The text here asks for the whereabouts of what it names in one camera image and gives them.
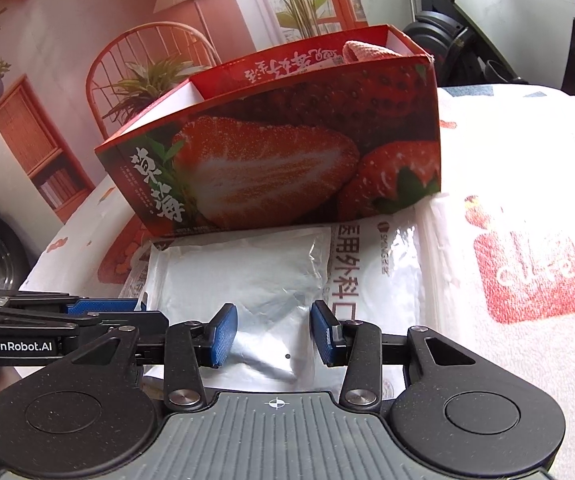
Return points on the white printed face mask packet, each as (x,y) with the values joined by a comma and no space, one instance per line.
(382,270)

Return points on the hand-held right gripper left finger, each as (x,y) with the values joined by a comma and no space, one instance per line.
(225,332)

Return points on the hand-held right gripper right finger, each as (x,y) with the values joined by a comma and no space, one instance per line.
(320,332)

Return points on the small clear plastic packet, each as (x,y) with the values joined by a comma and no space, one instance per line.
(242,270)

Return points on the red strawberry print cardboard box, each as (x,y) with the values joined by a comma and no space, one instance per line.
(267,160)

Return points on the wall poster of furnished room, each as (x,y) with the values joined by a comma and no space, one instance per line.
(67,10)

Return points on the black exercise bike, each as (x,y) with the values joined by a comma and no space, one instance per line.
(447,30)

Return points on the pink towel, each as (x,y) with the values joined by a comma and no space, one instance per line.
(367,50)

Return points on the white printed blanket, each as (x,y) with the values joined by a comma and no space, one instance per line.
(517,160)

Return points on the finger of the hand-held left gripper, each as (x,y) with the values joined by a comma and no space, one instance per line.
(102,306)
(42,321)

